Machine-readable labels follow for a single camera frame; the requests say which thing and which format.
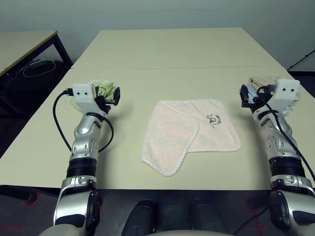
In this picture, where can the dark grey robot left leg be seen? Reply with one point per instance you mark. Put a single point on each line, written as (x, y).
(142, 218)

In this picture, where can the green folded towel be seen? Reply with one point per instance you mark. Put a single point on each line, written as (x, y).
(103, 86)

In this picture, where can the dark grey robot right leg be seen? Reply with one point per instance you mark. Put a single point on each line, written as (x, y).
(204, 218)

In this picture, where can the dark grey robot leg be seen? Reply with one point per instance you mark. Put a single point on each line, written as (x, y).
(204, 218)
(142, 218)

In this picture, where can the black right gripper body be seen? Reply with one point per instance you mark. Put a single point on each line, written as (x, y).
(263, 93)

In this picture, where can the beige side table black legs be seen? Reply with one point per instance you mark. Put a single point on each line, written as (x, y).
(24, 44)

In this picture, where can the pink terry towel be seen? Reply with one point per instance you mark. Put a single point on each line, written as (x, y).
(172, 137)

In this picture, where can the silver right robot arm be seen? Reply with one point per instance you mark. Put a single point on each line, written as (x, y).
(278, 137)

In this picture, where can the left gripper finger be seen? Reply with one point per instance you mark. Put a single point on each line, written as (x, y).
(116, 96)

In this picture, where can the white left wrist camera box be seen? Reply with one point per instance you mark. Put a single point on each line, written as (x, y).
(83, 98)

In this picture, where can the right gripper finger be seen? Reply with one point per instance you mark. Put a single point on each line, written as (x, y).
(244, 97)

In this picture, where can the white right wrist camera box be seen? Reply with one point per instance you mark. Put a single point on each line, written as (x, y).
(286, 89)

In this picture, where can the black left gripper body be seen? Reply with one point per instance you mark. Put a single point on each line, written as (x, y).
(104, 103)

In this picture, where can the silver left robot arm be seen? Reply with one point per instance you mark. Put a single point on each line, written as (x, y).
(83, 137)

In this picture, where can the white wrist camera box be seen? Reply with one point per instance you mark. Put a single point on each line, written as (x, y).
(286, 89)
(83, 98)

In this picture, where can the beige folded towel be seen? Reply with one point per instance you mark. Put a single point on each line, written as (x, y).
(258, 82)

